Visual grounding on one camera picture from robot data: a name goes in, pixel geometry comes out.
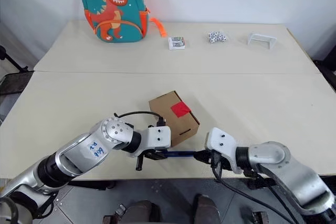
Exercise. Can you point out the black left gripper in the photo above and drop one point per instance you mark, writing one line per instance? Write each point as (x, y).
(147, 153)

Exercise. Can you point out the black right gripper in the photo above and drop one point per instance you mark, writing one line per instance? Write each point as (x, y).
(215, 159)

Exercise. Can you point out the blue pen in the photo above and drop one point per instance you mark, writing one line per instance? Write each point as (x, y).
(181, 154)

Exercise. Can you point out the brown cardboard box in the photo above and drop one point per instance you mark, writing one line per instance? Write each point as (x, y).
(162, 106)

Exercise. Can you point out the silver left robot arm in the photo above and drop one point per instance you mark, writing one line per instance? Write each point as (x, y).
(76, 153)

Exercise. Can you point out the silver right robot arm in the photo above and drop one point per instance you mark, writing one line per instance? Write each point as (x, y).
(288, 171)

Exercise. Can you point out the red tape patch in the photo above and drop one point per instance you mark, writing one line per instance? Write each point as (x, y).
(179, 109)

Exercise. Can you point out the small white card box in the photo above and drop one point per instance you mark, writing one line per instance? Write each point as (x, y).
(177, 43)

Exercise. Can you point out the dark brown rounded shape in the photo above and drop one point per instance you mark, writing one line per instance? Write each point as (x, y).
(143, 212)
(206, 209)

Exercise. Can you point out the black stand bar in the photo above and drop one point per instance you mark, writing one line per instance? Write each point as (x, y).
(13, 61)

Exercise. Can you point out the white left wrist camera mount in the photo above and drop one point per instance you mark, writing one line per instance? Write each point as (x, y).
(157, 140)

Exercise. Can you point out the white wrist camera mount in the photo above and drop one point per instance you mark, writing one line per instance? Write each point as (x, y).
(157, 140)
(220, 140)

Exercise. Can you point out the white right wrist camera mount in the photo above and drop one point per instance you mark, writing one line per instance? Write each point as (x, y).
(220, 140)

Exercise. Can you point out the black table bracket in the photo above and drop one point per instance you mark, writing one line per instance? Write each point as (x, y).
(260, 182)

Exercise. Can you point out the white miniature goal frame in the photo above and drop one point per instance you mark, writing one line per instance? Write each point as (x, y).
(262, 38)

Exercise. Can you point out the black equipment frame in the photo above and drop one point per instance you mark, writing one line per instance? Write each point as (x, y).
(326, 72)

